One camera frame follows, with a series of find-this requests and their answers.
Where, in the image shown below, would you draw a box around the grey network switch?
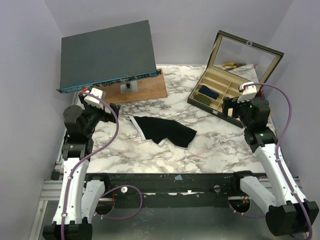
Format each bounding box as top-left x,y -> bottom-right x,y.
58,20 -> 160,94

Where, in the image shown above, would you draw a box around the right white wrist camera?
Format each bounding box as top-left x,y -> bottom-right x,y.
237,82 -> 258,103

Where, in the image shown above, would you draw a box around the yellow handled pliers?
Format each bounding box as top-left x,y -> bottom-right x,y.
222,62 -> 246,71

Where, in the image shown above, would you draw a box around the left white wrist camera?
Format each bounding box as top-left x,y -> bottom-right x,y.
84,88 -> 106,109

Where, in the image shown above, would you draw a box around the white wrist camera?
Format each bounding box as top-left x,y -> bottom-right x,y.
84,88 -> 106,109
237,82 -> 258,103

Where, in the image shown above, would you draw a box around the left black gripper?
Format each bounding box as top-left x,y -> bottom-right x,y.
80,94 -> 121,136

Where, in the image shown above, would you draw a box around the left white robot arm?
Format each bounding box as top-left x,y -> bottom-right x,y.
42,88 -> 120,240

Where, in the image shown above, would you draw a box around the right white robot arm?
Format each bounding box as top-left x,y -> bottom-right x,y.
222,97 -> 319,239

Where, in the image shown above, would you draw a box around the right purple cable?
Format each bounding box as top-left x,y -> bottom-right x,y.
228,82 -> 315,238

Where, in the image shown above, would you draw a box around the black compartment box with lid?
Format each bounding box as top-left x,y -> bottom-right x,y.
187,30 -> 284,119

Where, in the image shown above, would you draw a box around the rolled navy blue cloth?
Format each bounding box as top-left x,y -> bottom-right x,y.
198,85 -> 219,100

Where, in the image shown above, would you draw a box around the black underwear white waistband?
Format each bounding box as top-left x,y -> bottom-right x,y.
128,116 -> 197,148

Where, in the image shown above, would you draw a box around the wooden board stand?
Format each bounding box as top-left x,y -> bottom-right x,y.
99,68 -> 168,104

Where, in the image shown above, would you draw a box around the aluminium frame extrusion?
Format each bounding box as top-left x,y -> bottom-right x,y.
27,159 -> 66,240

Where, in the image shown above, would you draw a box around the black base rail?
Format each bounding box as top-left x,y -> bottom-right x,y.
51,171 -> 270,210

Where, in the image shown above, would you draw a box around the rolled olive green cloth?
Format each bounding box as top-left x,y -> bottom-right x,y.
193,94 -> 212,106

